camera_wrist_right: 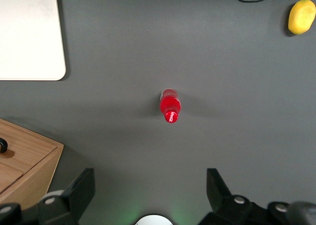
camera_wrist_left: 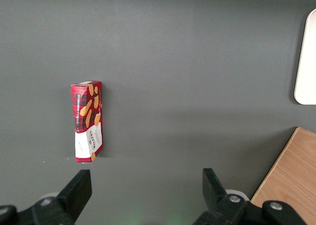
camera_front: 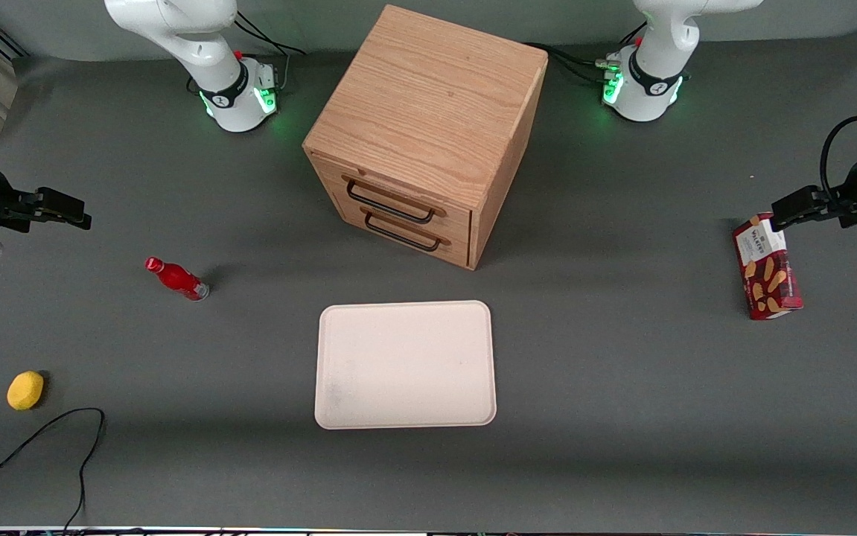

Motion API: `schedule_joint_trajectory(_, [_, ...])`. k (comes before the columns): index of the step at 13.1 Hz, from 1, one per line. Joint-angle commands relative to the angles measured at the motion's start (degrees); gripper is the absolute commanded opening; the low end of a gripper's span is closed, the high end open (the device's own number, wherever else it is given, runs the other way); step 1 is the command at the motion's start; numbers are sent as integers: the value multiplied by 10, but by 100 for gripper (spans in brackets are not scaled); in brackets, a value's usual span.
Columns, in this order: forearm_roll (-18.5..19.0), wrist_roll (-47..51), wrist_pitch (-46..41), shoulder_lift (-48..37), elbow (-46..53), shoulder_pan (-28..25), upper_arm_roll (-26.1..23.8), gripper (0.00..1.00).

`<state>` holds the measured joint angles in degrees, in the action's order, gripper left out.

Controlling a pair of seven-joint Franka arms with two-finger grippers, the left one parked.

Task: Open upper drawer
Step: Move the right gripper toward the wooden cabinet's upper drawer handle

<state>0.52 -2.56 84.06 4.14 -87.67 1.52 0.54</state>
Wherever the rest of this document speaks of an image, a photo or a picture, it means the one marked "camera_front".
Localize black metal drawer handle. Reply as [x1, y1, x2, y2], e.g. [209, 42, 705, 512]
[346, 180, 436, 225]
[363, 210, 443, 252]

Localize wooden drawer cabinet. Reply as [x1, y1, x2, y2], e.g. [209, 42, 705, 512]
[303, 5, 549, 270]

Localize red cookie box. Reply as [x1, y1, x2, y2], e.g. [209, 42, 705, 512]
[732, 212, 804, 321]

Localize red bottle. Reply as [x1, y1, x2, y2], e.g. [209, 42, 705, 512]
[144, 257, 211, 302]

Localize yellow lemon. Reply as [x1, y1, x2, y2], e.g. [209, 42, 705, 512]
[7, 371, 45, 412]

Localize cream plastic tray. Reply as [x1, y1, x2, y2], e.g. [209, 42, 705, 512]
[314, 300, 497, 430]

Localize aluminium frame rail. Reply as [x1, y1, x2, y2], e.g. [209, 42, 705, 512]
[0, 22, 31, 62]

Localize thin black cable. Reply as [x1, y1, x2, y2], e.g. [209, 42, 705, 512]
[0, 407, 106, 534]

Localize black right arm base cables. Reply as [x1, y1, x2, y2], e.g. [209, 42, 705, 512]
[235, 11, 308, 96]

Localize black arm base cables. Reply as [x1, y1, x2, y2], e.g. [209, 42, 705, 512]
[235, 11, 308, 96]
[525, 22, 649, 87]

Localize black left arm base cables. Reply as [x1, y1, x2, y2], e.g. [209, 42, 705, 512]
[525, 22, 649, 87]

